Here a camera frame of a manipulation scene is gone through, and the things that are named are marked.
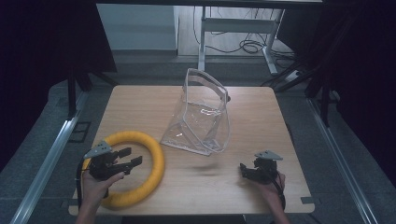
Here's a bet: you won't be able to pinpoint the black floor cables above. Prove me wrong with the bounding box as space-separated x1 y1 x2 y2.
191 6 297 62

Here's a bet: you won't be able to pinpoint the white power strip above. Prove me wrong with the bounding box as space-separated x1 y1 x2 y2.
284 69 303 83

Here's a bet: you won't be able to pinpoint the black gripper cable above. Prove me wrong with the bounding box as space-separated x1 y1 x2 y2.
76 158 87 210
273 175 287 210

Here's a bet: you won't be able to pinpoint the clear plastic bag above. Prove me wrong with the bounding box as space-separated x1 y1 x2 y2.
160 67 233 157

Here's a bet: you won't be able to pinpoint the yellow foam ring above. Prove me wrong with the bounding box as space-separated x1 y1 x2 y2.
81 130 165 210

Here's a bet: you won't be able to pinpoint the person's left hand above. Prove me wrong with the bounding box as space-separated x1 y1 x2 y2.
81 170 126 207

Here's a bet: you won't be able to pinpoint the white cabinet panel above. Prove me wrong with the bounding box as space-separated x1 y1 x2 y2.
96 4 179 51

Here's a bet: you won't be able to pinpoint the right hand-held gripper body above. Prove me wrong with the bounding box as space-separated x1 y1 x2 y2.
247 149 285 185

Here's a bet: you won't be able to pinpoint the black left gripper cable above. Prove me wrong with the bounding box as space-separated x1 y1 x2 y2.
76 158 87 210

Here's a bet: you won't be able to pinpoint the person's right hand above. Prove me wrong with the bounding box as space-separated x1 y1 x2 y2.
252 171 287 210

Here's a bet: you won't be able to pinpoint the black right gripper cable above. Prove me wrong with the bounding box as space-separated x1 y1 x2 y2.
273 175 287 210

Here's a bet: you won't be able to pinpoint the black curtain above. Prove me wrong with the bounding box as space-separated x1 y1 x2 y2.
276 0 396 188
0 0 118 172

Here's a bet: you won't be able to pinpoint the black metal stand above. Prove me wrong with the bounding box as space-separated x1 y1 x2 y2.
66 66 120 119

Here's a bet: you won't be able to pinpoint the white metal desk frame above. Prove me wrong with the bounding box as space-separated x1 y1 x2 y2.
197 6 286 77

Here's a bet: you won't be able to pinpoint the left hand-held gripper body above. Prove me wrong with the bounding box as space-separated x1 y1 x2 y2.
83 140 133 182

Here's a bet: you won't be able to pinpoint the aluminium floor rail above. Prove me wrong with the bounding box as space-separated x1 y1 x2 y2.
9 91 90 224
306 97 379 224

